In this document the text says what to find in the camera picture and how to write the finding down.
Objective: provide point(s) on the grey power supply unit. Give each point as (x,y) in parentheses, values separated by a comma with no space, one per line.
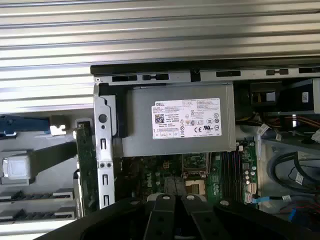
(140,125)

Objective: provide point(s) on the CPU socket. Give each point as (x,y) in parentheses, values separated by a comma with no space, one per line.
(194,186)

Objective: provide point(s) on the grey parts rack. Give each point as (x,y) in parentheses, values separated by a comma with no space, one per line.
(55,180)

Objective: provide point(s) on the black RAM slot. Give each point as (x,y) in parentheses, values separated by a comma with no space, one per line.
(225,175)
(235,175)
(230,175)
(239,175)

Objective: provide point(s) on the green graphics card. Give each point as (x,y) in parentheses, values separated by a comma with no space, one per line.
(86,155)

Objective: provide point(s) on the metal socket cover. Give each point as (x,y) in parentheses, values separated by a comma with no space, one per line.
(184,163)

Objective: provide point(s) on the green motherboard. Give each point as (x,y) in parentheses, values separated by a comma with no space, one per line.
(215,180)

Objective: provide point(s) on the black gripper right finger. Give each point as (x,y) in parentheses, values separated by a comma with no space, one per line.
(205,222)

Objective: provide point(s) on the black open PC case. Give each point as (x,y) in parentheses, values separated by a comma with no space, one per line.
(180,77)

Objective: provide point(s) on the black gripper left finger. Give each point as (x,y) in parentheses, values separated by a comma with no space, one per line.
(160,220)

